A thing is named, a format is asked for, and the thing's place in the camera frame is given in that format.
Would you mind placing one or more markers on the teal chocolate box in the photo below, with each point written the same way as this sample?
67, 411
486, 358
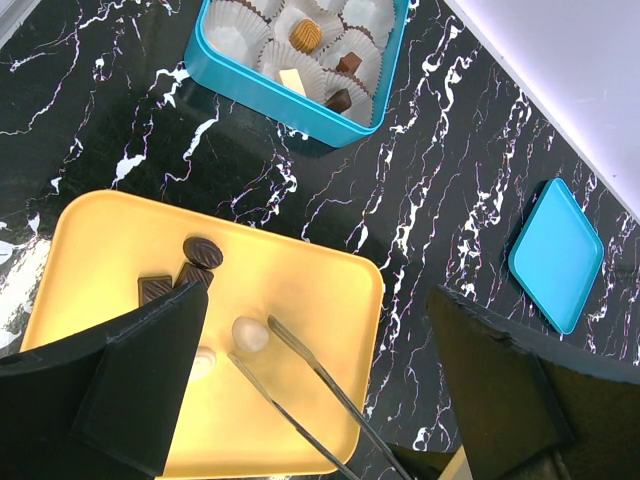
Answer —
237, 48

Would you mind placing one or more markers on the dark ridged chocolate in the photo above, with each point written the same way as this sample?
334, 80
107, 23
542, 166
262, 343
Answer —
190, 273

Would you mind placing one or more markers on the brown caramel chocolate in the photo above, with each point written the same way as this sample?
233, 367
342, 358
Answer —
306, 36

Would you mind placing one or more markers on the metal tongs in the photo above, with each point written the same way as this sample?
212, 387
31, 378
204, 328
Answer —
316, 375

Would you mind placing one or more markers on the yellow plastic tray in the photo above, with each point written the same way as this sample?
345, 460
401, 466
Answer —
105, 240

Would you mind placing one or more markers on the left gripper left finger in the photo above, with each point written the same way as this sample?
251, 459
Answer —
102, 403

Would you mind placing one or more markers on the white oval chocolate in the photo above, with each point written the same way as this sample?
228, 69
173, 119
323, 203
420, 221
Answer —
249, 334

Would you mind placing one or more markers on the dark rectangular chocolate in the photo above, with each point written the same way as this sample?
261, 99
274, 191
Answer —
349, 64

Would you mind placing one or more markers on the teal box lid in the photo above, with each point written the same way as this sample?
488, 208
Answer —
557, 256

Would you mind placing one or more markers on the dark square chocolate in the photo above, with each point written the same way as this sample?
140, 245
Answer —
153, 287

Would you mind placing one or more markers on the dark oval chocolate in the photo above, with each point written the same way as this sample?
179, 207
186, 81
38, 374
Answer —
203, 252

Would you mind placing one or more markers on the white rectangular chocolate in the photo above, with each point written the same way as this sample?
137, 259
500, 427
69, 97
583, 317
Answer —
291, 79

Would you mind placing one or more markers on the white round chocolate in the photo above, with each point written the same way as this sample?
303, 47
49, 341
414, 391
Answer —
204, 362

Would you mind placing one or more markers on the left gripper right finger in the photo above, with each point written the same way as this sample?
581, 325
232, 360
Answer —
529, 406

